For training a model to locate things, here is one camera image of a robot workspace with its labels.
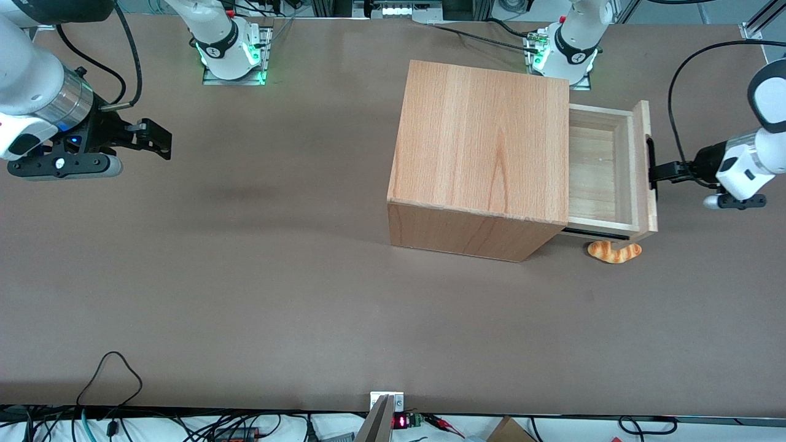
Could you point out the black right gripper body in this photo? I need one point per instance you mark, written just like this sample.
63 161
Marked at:
101 132

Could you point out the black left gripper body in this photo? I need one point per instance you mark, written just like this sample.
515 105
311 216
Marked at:
705 164

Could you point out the wooden drawer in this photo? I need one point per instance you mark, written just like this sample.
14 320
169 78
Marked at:
599 166

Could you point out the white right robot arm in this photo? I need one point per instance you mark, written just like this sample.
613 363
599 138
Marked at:
31 73

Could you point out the wooden drawer cabinet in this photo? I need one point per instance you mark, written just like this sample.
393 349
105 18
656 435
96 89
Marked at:
479 159

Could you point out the toy croissant bread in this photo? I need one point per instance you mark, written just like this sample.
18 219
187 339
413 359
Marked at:
614 253

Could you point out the white lit device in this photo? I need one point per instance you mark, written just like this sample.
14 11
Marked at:
399 8

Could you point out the brown cardboard piece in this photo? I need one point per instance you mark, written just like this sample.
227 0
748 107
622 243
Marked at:
509 431

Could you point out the red clip leads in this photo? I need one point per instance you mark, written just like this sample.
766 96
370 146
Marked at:
443 423

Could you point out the red digit display module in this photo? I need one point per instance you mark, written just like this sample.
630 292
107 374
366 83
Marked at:
406 421

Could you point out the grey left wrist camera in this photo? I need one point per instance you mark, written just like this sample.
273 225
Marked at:
737 201

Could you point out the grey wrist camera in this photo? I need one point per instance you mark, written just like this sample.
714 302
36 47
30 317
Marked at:
737 201
61 166

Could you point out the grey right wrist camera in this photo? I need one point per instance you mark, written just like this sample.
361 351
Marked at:
61 166

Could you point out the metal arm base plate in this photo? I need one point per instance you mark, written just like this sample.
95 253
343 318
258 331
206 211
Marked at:
528 52
267 55

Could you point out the aluminium frame profile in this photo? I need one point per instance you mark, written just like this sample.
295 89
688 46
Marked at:
758 21

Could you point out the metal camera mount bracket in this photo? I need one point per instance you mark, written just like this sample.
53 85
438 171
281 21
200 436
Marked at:
396 400

